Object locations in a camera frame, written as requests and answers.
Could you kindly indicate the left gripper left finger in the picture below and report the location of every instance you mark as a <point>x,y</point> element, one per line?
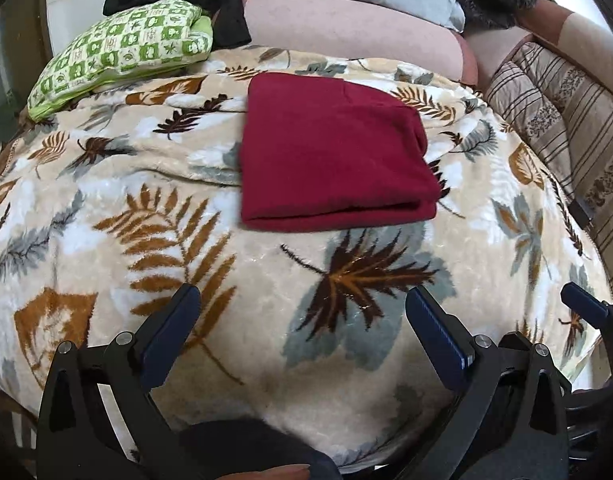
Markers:
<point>97,418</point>

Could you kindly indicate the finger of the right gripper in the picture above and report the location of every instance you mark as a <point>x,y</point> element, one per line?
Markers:
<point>598,314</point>

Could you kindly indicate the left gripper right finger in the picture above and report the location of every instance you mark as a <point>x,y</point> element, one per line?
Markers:
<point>508,418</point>

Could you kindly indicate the red knit sweater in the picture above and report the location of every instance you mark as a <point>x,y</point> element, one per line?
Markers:
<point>321,154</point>

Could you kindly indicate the person's left hand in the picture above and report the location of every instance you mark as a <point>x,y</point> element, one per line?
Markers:
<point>287,472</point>

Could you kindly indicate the small black box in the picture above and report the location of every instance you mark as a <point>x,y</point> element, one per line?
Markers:
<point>582,213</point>

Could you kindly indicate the striped beige quilt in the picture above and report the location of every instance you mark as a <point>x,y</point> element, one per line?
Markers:
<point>566,117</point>

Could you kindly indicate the floral fleece blanket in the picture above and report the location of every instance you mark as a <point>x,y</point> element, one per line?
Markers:
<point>127,194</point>

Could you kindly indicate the pink side cushion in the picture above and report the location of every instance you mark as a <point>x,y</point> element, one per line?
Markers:
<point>567,33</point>

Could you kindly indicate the pink quilted headboard cushion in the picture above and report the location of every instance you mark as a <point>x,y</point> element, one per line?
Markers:
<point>354,29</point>

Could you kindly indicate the green patterned pillow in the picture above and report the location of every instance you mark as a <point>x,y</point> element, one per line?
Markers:
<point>142,41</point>

